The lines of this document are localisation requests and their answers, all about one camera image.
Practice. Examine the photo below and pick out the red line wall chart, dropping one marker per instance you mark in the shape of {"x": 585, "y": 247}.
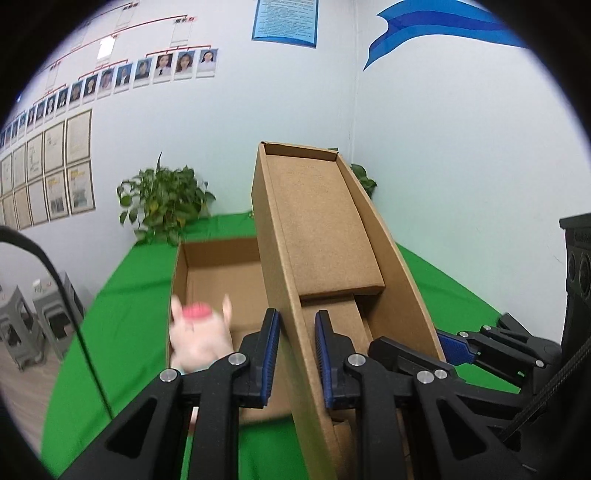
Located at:
{"x": 180, "y": 32}

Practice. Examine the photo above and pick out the large cardboard box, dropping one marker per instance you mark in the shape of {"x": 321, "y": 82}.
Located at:
{"x": 217, "y": 277}

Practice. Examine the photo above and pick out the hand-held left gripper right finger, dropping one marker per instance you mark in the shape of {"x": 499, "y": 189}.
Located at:
{"x": 323, "y": 364}

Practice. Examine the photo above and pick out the group of framed certificates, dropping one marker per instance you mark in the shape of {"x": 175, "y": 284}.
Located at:
{"x": 55, "y": 180}

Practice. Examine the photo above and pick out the pink pig plush toy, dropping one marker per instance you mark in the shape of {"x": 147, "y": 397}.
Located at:
{"x": 198, "y": 341}

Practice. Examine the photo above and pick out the blue ribbon wall decal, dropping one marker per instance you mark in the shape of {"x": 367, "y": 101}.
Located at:
{"x": 415, "y": 23}

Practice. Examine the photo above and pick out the bushy green potted plant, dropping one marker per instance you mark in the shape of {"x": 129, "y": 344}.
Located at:
{"x": 161, "y": 203}

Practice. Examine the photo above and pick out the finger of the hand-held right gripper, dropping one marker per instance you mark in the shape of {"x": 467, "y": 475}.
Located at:
{"x": 455, "y": 348}
{"x": 401, "y": 355}

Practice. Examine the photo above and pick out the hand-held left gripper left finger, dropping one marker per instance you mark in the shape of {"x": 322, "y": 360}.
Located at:
{"x": 270, "y": 357}

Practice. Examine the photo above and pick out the green table cloth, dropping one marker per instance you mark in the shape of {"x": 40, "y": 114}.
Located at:
{"x": 134, "y": 300}

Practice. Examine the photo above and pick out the small green potted plant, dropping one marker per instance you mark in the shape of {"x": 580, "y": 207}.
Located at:
{"x": 364, "y": 180}

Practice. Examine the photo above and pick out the row of portrait photos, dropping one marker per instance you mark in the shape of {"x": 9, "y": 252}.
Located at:
{"x": 138, "y": 71}

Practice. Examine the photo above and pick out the narrow cardboard box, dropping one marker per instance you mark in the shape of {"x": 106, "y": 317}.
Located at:
{"x": 314, "y": 221}

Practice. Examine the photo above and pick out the white paper cup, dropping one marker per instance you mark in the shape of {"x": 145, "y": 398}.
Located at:
{"x": 41, "y": 286}

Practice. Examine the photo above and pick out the blue wall notice poster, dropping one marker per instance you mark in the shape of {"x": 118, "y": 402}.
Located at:
{"x": 286, "y": 18}

